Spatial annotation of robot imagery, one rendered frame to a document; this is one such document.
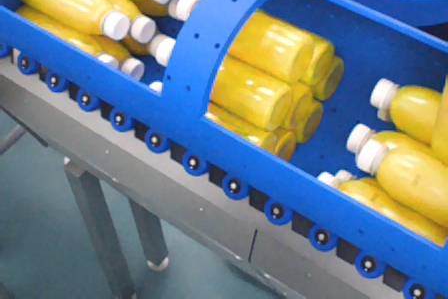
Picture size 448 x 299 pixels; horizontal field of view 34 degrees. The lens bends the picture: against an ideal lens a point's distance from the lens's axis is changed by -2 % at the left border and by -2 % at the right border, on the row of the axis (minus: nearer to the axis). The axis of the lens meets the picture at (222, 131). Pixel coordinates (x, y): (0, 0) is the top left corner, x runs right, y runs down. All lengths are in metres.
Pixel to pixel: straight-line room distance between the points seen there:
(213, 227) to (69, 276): 1.05
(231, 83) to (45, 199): 1.43
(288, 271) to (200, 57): 0.37
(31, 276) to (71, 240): 0.16
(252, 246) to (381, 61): 0.34
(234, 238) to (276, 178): 0.25
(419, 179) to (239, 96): 0.26
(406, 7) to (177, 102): 0.50
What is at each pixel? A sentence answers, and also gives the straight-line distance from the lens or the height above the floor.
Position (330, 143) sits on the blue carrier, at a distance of 1.13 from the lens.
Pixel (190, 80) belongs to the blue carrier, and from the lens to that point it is 0.93.
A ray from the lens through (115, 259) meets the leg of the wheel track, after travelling 1.87.
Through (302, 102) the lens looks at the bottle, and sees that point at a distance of 1.04.
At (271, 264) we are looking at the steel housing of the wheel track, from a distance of 1.13.
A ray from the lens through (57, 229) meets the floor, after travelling 2.26.
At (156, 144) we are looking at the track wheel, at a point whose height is 0.96.
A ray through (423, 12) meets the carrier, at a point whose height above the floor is 0.99.
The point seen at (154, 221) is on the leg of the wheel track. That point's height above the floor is 0.24.
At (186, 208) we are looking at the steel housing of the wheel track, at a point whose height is 0.86.
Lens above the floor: 1.85
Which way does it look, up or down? 51 degrees down
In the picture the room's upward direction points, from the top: 5 degrees counter-clockwise
